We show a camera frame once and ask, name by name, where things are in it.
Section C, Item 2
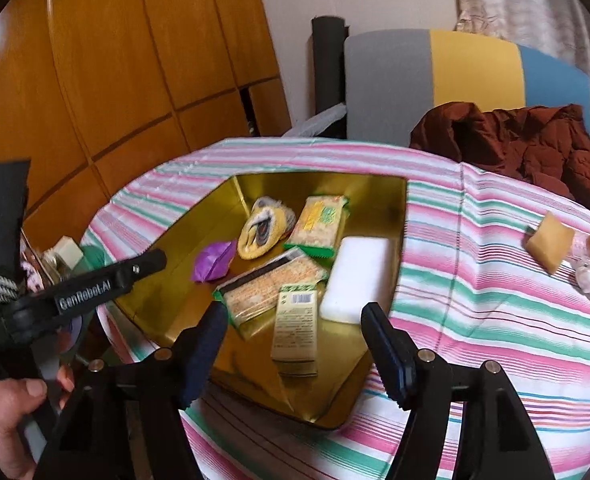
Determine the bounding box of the grey yellow blue headboard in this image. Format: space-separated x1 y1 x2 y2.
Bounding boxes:
344 29 590 146

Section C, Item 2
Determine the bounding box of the dark red quilted jacket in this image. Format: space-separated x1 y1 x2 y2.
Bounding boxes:
410 102 590 209

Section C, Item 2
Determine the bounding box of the gold metal tin box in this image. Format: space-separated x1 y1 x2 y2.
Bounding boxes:
117 171 407 430

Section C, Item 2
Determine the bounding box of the purple plastic bag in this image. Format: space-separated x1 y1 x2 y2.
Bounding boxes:
191 240 237 283

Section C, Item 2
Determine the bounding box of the Weidan rice cracker packet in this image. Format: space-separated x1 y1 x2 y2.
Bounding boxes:
284 195 348 259

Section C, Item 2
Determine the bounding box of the black rolled mat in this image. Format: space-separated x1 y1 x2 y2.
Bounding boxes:
311 15 349 114

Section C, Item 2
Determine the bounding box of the white soap block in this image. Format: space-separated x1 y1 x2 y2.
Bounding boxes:
320 236 399 325

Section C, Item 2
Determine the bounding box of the green-edged rice cracker packet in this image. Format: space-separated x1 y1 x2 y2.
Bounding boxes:
213 248 329 327

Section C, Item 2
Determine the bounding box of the wooden wardrobe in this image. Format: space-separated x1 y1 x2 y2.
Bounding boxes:
0 0 291 249

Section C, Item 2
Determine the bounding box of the striped pink green bedsheet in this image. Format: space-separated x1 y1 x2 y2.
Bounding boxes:
82 138 590 479

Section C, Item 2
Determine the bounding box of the small white box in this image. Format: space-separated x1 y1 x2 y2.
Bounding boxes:
50 236 84 270

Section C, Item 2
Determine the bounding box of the person left hand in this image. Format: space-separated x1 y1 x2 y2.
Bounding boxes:
0 378 48 479

